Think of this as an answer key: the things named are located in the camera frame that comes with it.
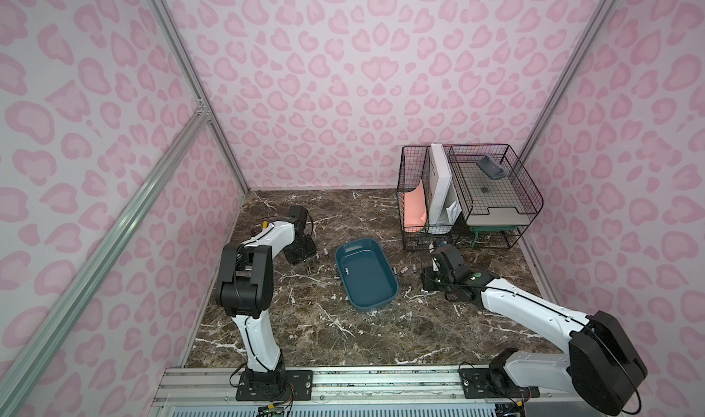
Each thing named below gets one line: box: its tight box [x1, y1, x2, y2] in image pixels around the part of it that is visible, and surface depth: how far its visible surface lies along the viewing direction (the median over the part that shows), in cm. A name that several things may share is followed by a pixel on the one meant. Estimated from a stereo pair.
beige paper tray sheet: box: [453, 161, 536, 227], surface depth 91 cm
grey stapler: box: [476, 153, 507, 181], surface depth 98 cm
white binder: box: [428, 143, 463, 226], surface depth 96 cm
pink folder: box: [403, 179, 427, 234], surface depth 108 cm
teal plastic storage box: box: [335, 237, 400, 311], surface depth 96 cm
